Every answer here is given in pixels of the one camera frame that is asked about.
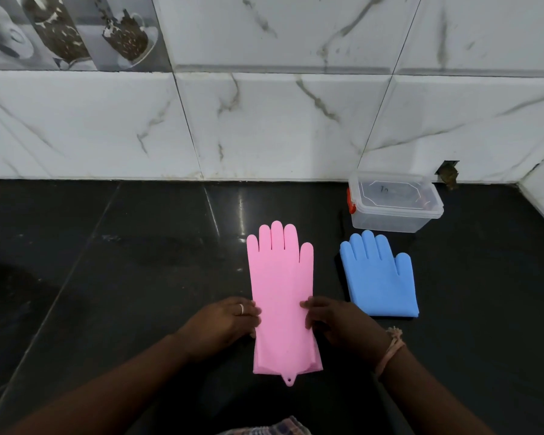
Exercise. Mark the person's right forearm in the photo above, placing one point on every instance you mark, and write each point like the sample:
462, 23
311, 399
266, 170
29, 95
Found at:
426, 394

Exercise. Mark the clear plastic container with lid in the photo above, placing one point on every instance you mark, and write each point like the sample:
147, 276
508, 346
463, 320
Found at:
394, 203

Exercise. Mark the person's right fingers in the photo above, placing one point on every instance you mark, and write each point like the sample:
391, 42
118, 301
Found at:
315, 312

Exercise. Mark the pale thread wrist band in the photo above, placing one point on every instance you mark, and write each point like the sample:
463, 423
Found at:
391, 348

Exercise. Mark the person's right hand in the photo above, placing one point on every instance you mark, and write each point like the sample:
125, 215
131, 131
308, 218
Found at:
347, 326

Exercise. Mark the pink silicone glove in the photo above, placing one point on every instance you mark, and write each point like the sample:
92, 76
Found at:
281, 285

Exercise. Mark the person's checked clothing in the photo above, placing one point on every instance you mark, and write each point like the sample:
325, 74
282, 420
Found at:
272, 428

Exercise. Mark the person's left fingers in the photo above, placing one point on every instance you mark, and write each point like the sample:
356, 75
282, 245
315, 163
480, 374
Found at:
249, 317

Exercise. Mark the blue silicone glove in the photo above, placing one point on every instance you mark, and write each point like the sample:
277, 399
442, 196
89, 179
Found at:
378, 280

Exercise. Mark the person's left hand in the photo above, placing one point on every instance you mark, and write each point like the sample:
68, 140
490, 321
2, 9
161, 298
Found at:
215, 326

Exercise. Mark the person's left forearm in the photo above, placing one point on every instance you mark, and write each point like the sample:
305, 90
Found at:
118, 389

